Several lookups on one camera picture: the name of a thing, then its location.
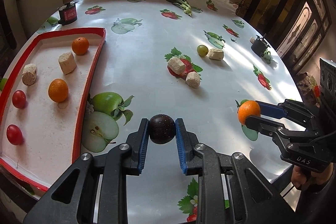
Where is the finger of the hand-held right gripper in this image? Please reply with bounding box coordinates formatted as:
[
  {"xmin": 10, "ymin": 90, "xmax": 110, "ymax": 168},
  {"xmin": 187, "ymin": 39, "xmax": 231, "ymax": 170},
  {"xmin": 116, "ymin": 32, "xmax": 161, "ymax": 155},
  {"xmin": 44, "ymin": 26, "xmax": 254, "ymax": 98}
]
[
  {"xmin": 255, "ymin": 99, "xmax": 320, "ymax": 132},
  {"xmin": 245, "ymin": 114, "xmax": 305, "ymax": 154}
]

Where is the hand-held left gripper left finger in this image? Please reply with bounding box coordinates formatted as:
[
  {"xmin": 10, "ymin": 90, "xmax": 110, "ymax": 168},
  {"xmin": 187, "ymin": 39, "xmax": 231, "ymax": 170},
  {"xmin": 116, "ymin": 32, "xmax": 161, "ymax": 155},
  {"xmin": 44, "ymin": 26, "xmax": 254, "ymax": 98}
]
[{"xmin": 23, "ymin": 118, "xmax": 150, "ymax": 224}]

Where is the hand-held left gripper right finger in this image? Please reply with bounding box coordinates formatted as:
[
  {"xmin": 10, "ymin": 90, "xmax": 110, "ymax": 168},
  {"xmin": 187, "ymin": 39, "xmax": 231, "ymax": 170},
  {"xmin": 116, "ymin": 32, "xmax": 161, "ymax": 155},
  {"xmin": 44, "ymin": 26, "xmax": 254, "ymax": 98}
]
[{"xmin": 175, "ymin": 118, "xmax": 301, "ymax": 224}]

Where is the orange mandarin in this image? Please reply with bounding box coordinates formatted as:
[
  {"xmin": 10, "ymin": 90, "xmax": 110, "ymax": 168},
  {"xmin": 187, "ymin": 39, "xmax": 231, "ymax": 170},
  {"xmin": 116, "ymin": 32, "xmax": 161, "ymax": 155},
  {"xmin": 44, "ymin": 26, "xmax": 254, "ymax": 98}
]
[
  {"xmin": 48, "ymin": 79, "xmax": 69, "ymax": 103},
  {"xmin": 72, "ymin": 37, "xmax": 90, "ymax": 55},
  {"xmin": 238, "ymin": 100, "xmax": 261, "ymax": 126}
]

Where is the dark purple plum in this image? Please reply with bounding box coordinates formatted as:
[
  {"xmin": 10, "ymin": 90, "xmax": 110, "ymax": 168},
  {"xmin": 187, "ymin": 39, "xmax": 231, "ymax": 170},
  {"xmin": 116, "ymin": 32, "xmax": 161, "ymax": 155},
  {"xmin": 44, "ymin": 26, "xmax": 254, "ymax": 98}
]
[{"xmin": 148, "ymin": 114, "xmax": 176, "ymax": 145}]

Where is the red rimmed white tray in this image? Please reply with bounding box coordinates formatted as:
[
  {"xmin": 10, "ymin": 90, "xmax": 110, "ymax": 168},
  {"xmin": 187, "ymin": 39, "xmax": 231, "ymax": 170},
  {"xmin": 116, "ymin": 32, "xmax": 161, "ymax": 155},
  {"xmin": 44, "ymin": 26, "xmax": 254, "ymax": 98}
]
[{"xmin": 0, "ymin": 27, "xmax": 107, "ymax": 192}]

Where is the pale sugarcane piece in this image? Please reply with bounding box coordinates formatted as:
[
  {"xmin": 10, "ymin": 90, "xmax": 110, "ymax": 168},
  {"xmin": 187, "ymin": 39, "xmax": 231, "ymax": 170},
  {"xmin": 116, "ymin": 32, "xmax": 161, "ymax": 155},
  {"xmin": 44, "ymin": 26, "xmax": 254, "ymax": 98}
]
[
  {"xmin": 208, "ymin": 48, "xmax": 224, "ymax": 60},
  {"xmin": 168, "ymin": 56, "xmax": 186, "ymax": 75},
  {"xmin": 185, "ymin": 71, "xmax": 201, "ymax": 89},
  {"xmin": 22, "ymin": 63, "xmax": 38, "ymax": 86},
  {"xmin": 58, "ymin": 52, "xmax": 77, "ymax": 75}
]

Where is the red cherry tomato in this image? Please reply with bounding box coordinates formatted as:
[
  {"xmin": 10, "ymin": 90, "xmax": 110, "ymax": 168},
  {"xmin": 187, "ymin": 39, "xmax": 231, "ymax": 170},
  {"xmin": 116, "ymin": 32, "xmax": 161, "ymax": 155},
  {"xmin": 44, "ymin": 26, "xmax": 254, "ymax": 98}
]
[
  {"xmin": 6, "ymin": 124, "xmax": 24, "ymax": 146},
  {"xmin": 12, "ymin": 90, "xmax": 27, "ymax": 109}
]

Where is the person's right hand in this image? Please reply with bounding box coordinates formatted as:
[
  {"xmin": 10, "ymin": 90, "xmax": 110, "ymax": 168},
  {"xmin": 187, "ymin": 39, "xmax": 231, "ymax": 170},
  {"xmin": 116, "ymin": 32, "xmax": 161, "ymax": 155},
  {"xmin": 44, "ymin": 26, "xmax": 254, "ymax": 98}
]
[{"xmin": 291, "ymin": 164, "xmax": 334, "ymax": 192}]

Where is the black clip right side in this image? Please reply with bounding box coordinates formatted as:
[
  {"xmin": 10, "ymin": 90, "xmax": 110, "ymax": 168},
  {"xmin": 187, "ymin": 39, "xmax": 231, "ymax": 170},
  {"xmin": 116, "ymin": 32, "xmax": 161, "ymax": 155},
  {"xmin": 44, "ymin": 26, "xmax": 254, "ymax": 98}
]
[{"xmin": 251, "ymin": 34, "xmax": 271, "ymax": 57}]

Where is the golden glass panel door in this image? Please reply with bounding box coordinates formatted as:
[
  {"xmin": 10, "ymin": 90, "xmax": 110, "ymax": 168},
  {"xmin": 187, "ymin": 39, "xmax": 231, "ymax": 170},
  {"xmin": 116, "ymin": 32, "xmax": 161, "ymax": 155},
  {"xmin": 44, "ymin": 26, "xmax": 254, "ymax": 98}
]
[{"xmin": 247, "ymin": 0, "xmax": 336, "ymax": 75}]

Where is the fruit print tablecloth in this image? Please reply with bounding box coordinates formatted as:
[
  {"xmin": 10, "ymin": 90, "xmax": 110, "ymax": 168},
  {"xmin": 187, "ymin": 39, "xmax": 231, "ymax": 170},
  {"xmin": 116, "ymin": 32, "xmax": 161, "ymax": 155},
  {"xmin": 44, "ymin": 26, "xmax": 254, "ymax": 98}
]
[{"xmin": 0, "ymin": 0, "xmax": 302, "ymax": 224}]

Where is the green leafy vegetable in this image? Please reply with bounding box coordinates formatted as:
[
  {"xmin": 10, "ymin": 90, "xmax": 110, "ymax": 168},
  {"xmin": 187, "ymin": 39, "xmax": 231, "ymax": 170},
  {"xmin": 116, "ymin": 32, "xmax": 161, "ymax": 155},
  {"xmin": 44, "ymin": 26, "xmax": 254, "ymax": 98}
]
[{"xmin": 166, "ymin": 0, "xmax": 195, "ymax": 16}]

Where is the dark jar with red label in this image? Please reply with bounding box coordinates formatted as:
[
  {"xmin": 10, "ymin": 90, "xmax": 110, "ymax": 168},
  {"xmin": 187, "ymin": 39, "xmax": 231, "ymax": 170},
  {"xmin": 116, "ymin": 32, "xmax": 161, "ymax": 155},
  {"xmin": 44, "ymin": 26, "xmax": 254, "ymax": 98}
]
[{"xmin": 58, "ymin": 0, "xmax": 78, "ymax": 26}]

